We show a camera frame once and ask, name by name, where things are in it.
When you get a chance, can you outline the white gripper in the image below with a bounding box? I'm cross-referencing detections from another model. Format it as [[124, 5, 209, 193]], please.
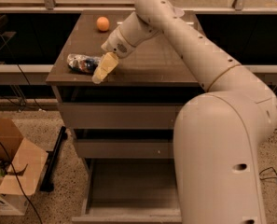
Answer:
[[92, 31, 135, 84]]

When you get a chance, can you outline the crushed redbull can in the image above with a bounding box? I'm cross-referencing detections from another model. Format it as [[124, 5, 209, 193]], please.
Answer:
[[66, 53, 101, 74]]

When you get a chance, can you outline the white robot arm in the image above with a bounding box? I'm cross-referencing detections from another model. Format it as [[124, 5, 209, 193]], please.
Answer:
[[92, 0, 277, 224]]

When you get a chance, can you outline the grey drawer cabinet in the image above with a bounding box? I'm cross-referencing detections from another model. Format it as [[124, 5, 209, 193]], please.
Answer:
[[46, 9, 207, 161]]

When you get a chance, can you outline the grey top drawer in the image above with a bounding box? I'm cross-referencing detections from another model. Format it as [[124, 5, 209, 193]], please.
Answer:
[[51, 85, 204, 131]]

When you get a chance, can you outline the grey middle drawer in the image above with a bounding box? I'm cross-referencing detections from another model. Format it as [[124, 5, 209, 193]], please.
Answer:
[[74, 129, 173, 159]]

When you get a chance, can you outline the grey open bottom drawer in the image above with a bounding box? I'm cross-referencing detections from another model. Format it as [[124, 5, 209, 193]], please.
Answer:
[[72, 159, 182, 224]]

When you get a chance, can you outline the orange fruit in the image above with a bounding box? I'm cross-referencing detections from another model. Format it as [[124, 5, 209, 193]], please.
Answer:
[[96, 17, 110, 32]]

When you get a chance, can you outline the white bowl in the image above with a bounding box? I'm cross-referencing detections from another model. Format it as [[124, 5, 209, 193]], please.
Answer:
[[173, 7, 185, 18]]

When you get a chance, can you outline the black metal floor bar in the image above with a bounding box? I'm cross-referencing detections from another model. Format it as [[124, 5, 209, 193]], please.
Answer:
[[40, 126, 67, 192]]

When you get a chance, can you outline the cardboard box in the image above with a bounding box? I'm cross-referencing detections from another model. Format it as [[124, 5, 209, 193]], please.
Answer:
[[0, 119, 48, 216]]

